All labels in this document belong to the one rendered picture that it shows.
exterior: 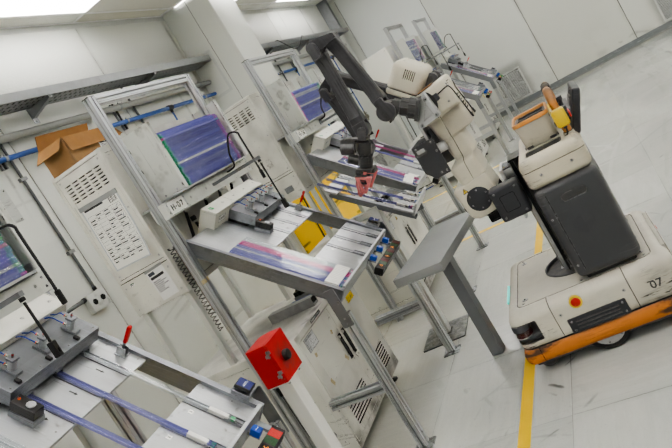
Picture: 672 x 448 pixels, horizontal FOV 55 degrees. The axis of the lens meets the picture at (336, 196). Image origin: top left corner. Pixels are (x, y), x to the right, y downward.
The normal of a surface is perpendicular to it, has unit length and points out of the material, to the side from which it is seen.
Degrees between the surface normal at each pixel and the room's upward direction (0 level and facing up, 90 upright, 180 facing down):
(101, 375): 47
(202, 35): 90
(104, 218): 88
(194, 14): 90
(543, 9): 90
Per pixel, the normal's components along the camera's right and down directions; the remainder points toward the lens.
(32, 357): 0.23, -0.90
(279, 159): -0.31, 0.29
